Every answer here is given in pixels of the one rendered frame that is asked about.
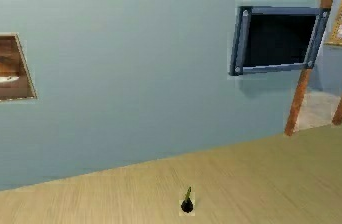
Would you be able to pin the small black potted plant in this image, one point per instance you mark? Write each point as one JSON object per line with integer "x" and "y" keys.
{"x": 187, "y": 205}

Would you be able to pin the blue framed black picture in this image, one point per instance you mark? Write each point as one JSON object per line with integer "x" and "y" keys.
{"x": 279, "y": 38}

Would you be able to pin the brown wooden door frame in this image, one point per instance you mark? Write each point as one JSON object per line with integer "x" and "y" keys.
{"x": 299, "y": 96}

